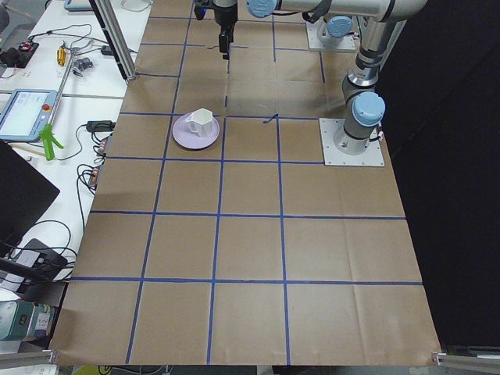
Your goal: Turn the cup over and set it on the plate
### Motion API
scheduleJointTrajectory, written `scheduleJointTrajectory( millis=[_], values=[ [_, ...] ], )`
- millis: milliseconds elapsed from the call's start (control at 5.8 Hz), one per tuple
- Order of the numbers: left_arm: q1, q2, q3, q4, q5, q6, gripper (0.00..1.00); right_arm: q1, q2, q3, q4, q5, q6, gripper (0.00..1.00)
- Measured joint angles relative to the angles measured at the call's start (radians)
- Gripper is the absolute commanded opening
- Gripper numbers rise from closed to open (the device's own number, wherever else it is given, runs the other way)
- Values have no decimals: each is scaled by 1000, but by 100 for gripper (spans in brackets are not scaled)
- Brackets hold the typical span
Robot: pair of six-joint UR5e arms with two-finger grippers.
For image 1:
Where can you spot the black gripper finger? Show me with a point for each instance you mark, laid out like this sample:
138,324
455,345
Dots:
224,45

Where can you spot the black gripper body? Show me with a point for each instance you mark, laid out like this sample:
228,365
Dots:
226,17

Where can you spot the white angular cup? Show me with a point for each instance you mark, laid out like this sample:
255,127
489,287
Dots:
200,122

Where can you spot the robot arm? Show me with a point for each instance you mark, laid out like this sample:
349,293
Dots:
339,26
365,107

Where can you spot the lilac plate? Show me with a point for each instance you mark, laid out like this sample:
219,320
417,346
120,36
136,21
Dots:
187,139

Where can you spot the black power adapter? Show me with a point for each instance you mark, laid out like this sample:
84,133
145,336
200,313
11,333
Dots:
93,126

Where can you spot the yellow tool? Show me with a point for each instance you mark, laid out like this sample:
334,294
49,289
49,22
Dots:
61,56

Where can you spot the small circuit board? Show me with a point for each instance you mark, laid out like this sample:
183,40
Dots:
103,146

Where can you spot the teach pendant tablet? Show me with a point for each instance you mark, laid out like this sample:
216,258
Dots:
26,113

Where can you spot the black monitor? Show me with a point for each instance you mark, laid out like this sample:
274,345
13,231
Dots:
25,197

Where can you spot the black device on desk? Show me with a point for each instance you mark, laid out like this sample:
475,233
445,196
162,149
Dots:
39,257

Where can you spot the green tin box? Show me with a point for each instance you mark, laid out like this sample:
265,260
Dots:
25,321

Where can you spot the aluminium frame post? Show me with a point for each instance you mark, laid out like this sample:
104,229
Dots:
109,24

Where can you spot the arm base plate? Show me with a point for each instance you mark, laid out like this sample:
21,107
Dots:
341,150
319,39

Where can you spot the green-handled reacher stick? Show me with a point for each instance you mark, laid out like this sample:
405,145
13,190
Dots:
46,135

